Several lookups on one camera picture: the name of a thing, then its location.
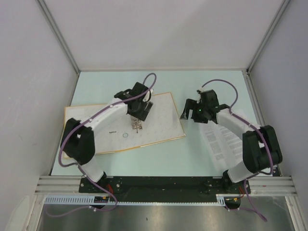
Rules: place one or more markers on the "printed paper stack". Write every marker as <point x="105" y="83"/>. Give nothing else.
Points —
<point x="224" y="147"/>

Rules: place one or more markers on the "metal lever arch mechanism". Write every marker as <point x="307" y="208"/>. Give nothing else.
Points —
<point x="136" y="124"/>

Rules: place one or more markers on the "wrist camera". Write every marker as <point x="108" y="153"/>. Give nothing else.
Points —
<point x="200" y="93"/>
<point x="148" y="95"/>

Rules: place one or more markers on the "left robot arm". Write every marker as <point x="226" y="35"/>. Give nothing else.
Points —
<point x="78" y="141"/>

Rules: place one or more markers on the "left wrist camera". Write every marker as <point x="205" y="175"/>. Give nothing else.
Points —
<point x="148" y="95"/>

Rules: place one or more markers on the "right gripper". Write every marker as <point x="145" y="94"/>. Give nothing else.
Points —
<point x="189" y="105"/>

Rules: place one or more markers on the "white slotted cable duct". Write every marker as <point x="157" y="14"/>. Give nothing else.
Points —
<point x="104" y="200"/>

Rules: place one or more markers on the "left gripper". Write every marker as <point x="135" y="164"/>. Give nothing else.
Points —
<point x="142" y="114"/>

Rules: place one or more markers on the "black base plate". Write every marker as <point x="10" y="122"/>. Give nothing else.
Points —
<point x="169" y="189"/>

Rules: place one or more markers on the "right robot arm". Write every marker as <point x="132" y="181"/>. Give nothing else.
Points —
<point x="260" y="146"/>

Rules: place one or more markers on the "yellow ring binder folder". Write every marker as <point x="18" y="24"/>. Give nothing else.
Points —
<point x="113" y="128"/>

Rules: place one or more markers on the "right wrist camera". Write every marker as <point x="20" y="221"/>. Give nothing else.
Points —
<point x="200" y="93"/>

